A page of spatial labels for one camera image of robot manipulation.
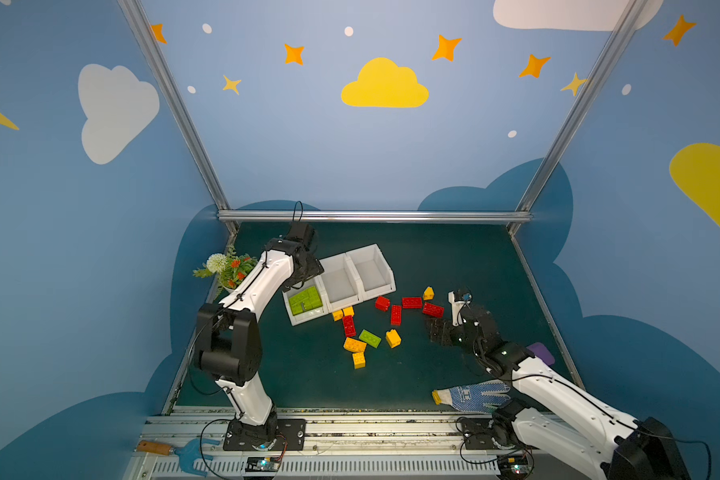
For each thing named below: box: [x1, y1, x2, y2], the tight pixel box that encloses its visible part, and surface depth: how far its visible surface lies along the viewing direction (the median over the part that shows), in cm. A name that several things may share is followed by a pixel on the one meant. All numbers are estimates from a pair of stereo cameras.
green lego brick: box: [358, 329, 382, 348], surface depth 92 cm
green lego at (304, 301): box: [289, 286, 323, 316], surface depth 98 cm
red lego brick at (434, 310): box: [422, 302, 445, 318], surface depth 98 cm
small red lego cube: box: [375, 296, 391, 312], surface depth 100 cm
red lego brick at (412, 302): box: [402, 297, 423, 309], surface depth 100 cm
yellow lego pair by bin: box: [332, 306, 355, 322], surface depth 97 cm
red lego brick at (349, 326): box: [342, 315, 357, 337], surface depth 95 cm
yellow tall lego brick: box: [385, 328, 402, 349], surface depth 92 cm
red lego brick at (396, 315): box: [390, 305, 403, 326], surface depth 97 cm
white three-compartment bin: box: [281, 244, 396, 326], surface depth 100 cm
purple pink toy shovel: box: [526, 342, 555, 366], surface depth 92 cm
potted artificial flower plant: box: [192, 244, 259, 293], surface depth 92 cm
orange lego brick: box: [343, 337, 367, 353], surface depth 90 cm
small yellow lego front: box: [352, 352, 366, 369], surface depth 86 cm
